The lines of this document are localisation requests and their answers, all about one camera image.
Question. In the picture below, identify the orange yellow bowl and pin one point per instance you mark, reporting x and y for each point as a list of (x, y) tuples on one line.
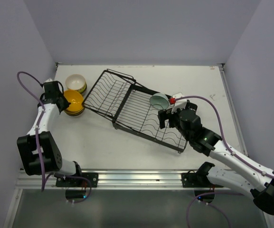
[(75, 99)]

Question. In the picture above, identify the black wire dish rack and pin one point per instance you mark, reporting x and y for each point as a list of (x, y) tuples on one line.
[(119, 98)]

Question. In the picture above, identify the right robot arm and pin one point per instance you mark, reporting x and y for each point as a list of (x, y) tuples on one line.
[(248, 178)]

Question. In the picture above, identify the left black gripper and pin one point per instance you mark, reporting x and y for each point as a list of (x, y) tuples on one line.
[(66, 103)]

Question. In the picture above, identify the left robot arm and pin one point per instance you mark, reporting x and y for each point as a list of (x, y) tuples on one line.
[(38, 150)]

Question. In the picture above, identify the white blue leaf bowl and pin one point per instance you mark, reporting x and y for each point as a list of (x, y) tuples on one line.
[(74, 77)]

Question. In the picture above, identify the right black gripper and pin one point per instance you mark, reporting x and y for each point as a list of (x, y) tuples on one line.
[(163, 115)]

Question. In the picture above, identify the red patterned bowl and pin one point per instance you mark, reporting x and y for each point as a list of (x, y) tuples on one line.
[(74, 114)]

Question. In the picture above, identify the lime green bowl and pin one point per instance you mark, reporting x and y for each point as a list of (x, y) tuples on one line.
[(77, 86)]

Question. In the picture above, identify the dark green rim bowl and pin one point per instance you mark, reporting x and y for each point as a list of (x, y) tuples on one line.
[(159, 101)]

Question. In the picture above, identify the aluminium mounting rail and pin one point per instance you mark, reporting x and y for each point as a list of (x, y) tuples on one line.
[(131, 180)]

